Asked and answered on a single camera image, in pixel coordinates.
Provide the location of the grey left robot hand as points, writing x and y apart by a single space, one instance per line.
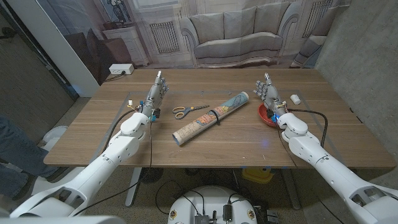
154 96

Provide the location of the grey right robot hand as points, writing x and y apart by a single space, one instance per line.
271 95

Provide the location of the paper map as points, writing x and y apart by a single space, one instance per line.
199 123

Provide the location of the black band around map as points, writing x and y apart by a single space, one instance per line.
215 115

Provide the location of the white robot base with electronics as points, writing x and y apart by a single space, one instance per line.
211 199

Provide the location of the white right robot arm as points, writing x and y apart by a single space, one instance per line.
326 161

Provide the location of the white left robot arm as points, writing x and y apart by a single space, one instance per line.
102 161

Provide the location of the red bowl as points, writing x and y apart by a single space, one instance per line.
263 115

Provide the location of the small white cylinder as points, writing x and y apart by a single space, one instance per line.
295 99

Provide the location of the white power strip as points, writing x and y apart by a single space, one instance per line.
121 68

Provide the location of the printed living room backdrop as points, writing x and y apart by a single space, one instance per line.
239 31

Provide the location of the black round floor object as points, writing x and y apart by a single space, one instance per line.
151 175

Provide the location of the yellow plastic object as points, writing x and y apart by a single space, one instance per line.
256 175

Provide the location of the white table leg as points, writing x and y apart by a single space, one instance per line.
133 189

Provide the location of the grey table leg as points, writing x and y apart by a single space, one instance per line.
292 193

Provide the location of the white floor stand base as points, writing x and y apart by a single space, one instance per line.
54 132

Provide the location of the person leg in jeans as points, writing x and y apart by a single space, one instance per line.
18 149

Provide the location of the white robot torso edge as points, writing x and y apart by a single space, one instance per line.
62 220

